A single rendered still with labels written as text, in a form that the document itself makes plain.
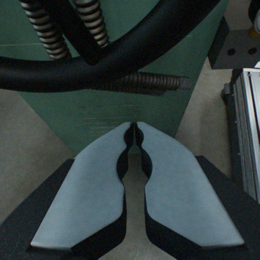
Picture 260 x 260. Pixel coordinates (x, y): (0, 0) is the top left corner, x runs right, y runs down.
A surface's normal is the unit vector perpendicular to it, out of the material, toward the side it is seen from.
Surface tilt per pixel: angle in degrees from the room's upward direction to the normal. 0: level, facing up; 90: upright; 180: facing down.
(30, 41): 90
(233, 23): 0
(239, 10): 0
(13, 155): 0
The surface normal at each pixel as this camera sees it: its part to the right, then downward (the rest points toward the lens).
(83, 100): 0.01, 0.88
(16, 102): -0.05, -0.47
